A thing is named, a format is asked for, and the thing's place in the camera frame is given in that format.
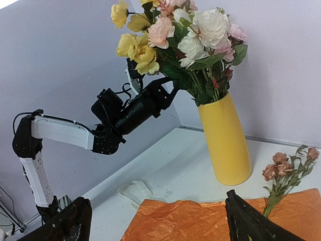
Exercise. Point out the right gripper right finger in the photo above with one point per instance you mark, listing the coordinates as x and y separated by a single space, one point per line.
247 223

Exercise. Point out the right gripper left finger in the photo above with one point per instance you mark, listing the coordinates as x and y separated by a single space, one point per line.
73 223

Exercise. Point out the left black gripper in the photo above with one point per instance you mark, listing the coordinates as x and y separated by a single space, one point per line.
122 119

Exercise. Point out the yellow flower stem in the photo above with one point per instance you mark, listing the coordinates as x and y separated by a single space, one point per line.
134 45

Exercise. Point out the cream printed ribbon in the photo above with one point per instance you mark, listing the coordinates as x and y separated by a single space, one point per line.
135 193

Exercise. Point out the yellow ceramic vase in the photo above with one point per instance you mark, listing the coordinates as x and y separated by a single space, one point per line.
226 141

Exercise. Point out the white and pink flowers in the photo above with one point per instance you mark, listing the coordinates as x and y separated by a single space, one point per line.
195 50

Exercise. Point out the brown rose stem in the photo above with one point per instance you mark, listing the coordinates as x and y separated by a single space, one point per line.
287 172

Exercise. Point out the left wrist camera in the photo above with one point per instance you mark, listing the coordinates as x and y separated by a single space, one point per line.
135 79

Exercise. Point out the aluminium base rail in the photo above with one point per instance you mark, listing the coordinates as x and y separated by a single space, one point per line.
15 225

